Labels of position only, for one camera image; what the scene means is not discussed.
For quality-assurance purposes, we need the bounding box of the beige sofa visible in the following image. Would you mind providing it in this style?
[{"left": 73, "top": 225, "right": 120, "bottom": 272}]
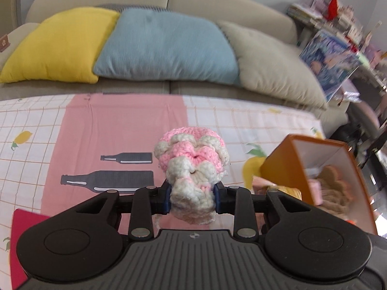
[{"left": 0, "top": 0, "right": 349, "bottom": 127}]

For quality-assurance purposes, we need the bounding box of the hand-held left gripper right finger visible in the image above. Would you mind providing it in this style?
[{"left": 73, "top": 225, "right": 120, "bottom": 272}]
[{"left": 213, "top": 183, "right": 313, "bottom": 239}]

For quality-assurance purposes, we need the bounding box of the striped pillow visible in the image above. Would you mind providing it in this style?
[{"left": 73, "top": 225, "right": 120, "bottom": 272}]
[{"left": 95, "top": 2, "right": 167, "bottom": 15}]

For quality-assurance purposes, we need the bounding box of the orange-rimmed white storage box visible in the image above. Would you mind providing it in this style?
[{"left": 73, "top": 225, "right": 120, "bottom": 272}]
[{"left": 260, "top": 133, "right": 379, "bottom": 237}]

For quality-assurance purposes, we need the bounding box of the blue illustrated poster board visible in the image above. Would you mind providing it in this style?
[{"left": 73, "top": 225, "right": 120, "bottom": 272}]
[{"left": 299, "top": 29, "right": 364, "bottom": 103}]

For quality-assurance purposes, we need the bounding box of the dark chair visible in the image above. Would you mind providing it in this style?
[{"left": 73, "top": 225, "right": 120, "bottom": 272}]
[{"left": 331, "top": 101, "right": 387, "bottom": 165}]

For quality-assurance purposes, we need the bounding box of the beige pillow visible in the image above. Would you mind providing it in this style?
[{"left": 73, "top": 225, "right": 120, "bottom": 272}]
[{"left": 216, "top": 20, "right": 329, "bottom": 111}]

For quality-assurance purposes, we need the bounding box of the red ornament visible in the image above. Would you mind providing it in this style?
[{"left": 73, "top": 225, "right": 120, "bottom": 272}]
[{"left": 327, "top": 0, "right": 340, "bottom": 19}]

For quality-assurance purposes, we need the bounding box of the pink fluffy cloth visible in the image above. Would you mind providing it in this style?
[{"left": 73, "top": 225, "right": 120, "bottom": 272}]
[{"left": 307, "top": 179, "right": 322, "bottom": 205}]

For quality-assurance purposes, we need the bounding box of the beige knitted item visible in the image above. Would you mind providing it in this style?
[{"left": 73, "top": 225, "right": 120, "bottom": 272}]
[{"left": 314, "top": 164, "right": 355, "bottom": 216}]

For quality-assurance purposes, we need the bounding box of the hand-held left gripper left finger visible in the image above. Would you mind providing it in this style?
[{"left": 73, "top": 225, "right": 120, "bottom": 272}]
[{"left": 73, "top": 184, "right": 173, "bottom": 239}]

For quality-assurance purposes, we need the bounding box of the yellow pillow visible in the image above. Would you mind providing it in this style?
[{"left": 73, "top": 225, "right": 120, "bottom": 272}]
[{"left": 0, "top": 7, "right": 122, "bottom": 84}]

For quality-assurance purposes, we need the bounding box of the red cloth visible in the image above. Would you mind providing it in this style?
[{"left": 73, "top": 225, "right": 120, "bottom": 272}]
[{"left": 10, "top": 208, "right": 51, "bottom": 288}]

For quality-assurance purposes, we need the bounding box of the light blue pillow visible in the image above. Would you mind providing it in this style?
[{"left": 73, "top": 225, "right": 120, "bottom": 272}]
[{"left": 92, "top": 8, "right": 242, "bottom": 86}]

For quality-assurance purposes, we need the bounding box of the printed pink and white blanket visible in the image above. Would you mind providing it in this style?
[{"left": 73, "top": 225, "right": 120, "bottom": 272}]
[{"left": 0, "top": 93, "right": 326, "bottom": 290}]

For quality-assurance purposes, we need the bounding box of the pink and white knitted item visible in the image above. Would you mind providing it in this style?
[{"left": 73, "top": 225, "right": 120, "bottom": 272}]
[{"left": 153, "top": 127, "right": 231, "bottom": 225}]

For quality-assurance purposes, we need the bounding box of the cluttered shelf with books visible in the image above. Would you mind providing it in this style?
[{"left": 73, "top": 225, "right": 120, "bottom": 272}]
[{"left": 286, "top": 0, "right": 387, "bottom": 76}]

